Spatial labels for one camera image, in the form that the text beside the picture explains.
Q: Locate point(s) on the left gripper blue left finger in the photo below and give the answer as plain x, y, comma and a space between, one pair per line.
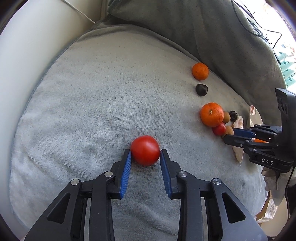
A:
109, 185

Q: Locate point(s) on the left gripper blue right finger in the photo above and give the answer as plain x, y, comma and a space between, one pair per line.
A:
182, 185

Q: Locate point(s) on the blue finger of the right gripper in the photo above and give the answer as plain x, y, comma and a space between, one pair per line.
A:
245, 133
237, 141

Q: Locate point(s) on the brown longan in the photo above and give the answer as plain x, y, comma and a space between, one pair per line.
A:
228, 131
226, 118

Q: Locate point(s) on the dark plum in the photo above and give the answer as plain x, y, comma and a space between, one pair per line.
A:
233, 116
201, 89

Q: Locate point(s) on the small red cherry tomato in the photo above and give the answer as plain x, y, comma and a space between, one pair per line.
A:
219, 130

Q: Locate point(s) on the large red tomato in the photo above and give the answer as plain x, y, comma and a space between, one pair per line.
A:
145, 150

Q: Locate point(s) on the small mandarin orange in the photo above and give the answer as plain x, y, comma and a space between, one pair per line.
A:
200, 71

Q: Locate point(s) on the white gloved right hand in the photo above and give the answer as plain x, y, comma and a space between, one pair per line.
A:
275, 184

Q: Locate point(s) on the white floral ceramic plate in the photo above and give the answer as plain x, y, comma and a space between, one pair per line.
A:
254, 117

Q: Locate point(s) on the dark grey back cushion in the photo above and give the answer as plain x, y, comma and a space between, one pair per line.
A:
219, 35

